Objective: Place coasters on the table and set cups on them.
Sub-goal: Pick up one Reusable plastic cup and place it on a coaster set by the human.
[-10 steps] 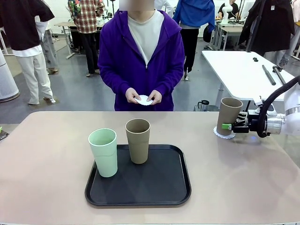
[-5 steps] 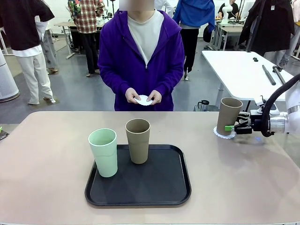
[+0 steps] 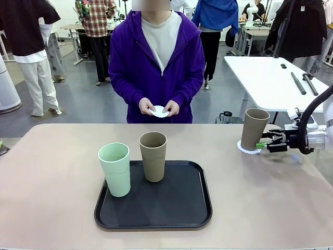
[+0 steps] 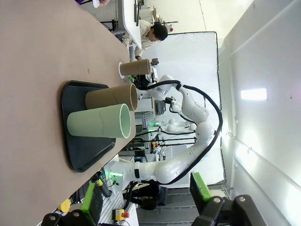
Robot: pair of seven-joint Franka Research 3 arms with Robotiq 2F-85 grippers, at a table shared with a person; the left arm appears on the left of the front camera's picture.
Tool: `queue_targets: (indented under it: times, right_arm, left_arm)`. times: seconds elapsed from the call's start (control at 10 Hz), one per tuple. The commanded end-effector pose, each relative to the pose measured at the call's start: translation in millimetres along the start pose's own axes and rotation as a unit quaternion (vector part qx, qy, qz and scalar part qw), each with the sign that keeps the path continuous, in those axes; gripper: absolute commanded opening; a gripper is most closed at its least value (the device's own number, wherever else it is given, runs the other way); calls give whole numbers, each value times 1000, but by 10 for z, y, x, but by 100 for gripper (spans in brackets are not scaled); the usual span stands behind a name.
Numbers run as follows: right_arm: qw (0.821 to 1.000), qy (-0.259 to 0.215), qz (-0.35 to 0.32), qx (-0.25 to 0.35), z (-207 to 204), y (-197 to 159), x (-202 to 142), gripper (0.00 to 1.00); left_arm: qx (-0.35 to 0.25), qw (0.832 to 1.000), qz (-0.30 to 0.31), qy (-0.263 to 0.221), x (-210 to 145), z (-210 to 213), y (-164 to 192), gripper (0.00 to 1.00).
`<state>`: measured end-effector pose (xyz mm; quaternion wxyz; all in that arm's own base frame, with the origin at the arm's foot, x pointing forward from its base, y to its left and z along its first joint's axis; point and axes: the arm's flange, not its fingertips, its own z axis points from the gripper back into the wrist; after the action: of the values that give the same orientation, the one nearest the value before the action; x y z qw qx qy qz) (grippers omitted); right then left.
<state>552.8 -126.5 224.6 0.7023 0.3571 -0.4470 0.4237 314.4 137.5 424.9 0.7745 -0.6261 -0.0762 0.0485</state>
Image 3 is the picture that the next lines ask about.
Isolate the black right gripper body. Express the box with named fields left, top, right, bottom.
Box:
left=284, top=123, right=309, bottom=151

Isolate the brown cup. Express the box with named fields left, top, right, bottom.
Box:
left=138, top=131, right=168, bottom=183
left=240, top=108, right=271, bottom=152

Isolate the white scalloped coaster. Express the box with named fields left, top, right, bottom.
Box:
left=148, top=104, right=170, bottom=118
left=236, top=140, right=262, bottom=155

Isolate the purple-sleeved right forearm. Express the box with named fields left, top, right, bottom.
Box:
left=109, top=70, right=147, bottom=105

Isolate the purple-sleeved left forearm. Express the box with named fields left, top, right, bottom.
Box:
left=173, top=70, right=205, bottom=108

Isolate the person's left hand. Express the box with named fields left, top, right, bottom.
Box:
left=161, top=99, right=181, bottom=117

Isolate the person's right hand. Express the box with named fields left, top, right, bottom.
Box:
left=138, top=97, right=157, bottom=116

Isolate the white cylindrical air purifier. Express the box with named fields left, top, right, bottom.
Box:
left=0, top=55, right=22, bottom=115

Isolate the black metal rod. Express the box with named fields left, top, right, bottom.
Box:
left=290, top=71, right=308, bottom=95
left=302, top=72, right=319, bottom=96

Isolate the white side table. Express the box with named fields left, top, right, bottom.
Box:
left=224, top=55, right=330, bottom=124

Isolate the person in grey patterned trousers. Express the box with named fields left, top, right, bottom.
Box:
left=39, top=17, right=66, bottom=83

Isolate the white background desk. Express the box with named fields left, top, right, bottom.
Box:
left=238, top=22, right=272, bottom=56

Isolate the black bag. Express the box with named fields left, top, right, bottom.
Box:
left=225, top=27, right=237, bottom=48

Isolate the person in dark brown shirt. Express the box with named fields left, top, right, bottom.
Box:
left=0, top=0, right=63, bottom=117

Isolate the light green cup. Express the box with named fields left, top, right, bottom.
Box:
left=97, top=142, right=131, bottom=197

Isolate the seated person in black shirt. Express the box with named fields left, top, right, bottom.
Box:
left=241, top=0, right=266, bottom=22

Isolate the person in blue jacket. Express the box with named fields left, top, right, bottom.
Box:
left=192, top=0, right=240, bottom=90

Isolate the black plastic tray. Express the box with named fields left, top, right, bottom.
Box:
left=94, top=159, right=213, bottom=230

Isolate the grey background desk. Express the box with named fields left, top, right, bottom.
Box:
left=60, top=23, right=87, bottom=66

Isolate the person in purple hoodie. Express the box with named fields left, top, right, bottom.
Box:
left=108, top=9, right=205, bottom=124

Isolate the person in plaid shirt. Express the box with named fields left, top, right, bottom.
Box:
left=75, top=0, right=117, bottom=86

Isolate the person in white shirt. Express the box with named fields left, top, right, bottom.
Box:
left=171, top=0, right=194, bottom=17

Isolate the black braided cable sleeve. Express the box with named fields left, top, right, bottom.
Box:
left=297, top=84, right=333, bottom=155

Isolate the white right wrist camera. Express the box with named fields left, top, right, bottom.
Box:
left=286, top=107, right=318, bottom=131

